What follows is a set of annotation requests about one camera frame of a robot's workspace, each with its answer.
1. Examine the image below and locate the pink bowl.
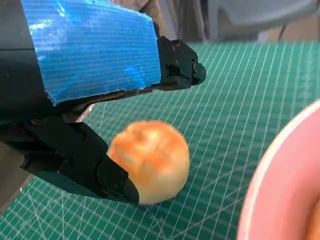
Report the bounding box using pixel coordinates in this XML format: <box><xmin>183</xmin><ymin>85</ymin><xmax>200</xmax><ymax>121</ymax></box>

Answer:
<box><xmin>236</xmin><ymin>98</ymin><xmax>320</xmax><ymax>240</ymax></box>

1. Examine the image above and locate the round toy bread bun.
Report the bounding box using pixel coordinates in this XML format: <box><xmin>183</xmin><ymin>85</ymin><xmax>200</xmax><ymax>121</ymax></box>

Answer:
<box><xmin>106</xmin><ymin>120</ymin><xmax>191</xmax><ymax>206</ymax></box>

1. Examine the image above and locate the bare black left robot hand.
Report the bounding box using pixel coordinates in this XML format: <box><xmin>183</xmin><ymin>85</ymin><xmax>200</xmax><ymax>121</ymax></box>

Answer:
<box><xmin>0</xmin><ymin>0</ymin><xmax>207</xmax><ymax>204</ymax></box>

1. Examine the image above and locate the green cutting mat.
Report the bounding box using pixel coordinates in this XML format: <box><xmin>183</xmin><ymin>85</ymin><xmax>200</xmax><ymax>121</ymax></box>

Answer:
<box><xmin>0</xmin><ymin>41</ymin><xmax>320</xmax><ymax>240</ymax></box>

